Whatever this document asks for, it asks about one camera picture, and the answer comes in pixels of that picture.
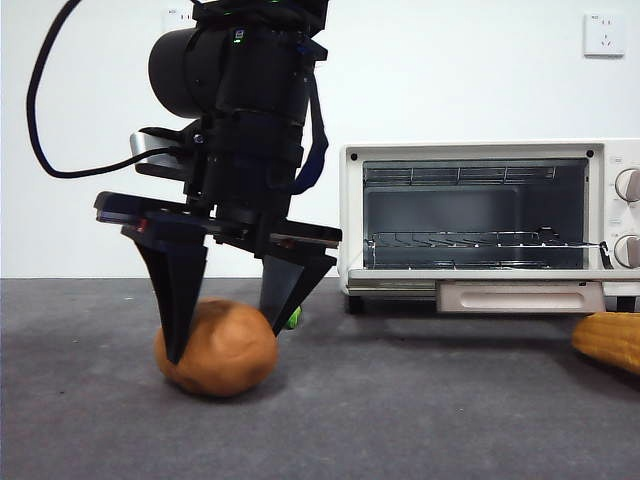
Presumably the brown potato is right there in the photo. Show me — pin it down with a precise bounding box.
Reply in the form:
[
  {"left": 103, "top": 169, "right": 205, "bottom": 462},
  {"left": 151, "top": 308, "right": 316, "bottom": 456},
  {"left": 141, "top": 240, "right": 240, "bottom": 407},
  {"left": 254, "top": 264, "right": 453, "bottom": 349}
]
[{"left": 153, "top": 297, "right": 279, "bottom": 399}]

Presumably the grey-green glass oven door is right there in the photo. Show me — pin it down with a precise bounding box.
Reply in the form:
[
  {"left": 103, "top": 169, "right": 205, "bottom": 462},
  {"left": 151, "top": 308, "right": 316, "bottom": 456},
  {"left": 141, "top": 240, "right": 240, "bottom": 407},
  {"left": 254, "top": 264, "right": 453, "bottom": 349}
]
[{"left": 344, "top": 269, "right": 607, "bottom": 314}]

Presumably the cream toaster oven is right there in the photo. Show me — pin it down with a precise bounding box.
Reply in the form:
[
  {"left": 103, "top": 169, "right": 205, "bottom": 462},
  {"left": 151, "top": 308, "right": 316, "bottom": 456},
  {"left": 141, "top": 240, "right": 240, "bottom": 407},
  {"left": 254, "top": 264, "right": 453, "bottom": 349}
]
[{"left": 338, "top": 139, "right": 640, "bottom": 314}]

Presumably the beige round oven knob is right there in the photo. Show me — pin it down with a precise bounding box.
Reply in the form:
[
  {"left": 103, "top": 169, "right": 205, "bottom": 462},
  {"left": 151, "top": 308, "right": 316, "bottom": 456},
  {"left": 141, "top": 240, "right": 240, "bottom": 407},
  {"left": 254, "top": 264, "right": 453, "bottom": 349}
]
[
  {"left": 613, "top": 233, "right": 640, "bottom": 268},
  {"left": 614, "top": 168, "right": 640, "bottom": 203}
]

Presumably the yellow corn cob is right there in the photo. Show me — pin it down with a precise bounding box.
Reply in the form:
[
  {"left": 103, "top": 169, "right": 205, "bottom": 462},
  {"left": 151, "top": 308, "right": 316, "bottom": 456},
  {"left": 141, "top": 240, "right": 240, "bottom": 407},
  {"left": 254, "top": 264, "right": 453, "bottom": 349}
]
[{"left": 572, "top": 312, "right": 640, "bottom": 376}]

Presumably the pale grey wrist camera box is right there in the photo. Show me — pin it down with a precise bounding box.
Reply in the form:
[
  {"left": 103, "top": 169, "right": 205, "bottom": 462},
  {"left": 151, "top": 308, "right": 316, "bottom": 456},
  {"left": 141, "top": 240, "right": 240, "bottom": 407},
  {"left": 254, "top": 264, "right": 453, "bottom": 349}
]
[{"left": 129, "top": 128, "right": 189, "bottom": 175}]

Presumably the dark blue cable sleeve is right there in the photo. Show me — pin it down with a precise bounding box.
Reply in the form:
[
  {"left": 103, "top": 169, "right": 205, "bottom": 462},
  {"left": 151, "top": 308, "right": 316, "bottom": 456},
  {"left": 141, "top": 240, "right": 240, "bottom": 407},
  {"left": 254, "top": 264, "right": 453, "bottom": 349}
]
[{"left": 292, "top": 42, "right": 330, "bottom": 197}]

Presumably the black cable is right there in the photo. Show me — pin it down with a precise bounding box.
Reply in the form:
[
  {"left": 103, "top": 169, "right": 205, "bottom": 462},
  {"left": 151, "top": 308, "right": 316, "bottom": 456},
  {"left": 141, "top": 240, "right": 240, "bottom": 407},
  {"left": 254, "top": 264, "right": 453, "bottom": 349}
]
[{"left": 26, "top": 0, "right": 176, "bottom": 180}]

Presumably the metal wire oven rack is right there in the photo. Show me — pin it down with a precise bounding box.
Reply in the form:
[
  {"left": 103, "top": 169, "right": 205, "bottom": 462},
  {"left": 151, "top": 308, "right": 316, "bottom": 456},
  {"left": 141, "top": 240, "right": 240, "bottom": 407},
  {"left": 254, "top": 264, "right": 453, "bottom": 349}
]
[{"left": 364, "top": 228, "right": 602, "bottom": 250}]

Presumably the white wall socket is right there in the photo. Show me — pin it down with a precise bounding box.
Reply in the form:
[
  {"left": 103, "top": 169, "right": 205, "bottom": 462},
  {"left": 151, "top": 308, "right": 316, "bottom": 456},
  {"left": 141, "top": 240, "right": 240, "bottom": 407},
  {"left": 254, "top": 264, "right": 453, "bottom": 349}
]
[
  {"left": 583, "top": 12, "right": 626, "bottom": 58},
  {"left": 160, "top": 6, "right": 196, "bottom": 32}
]

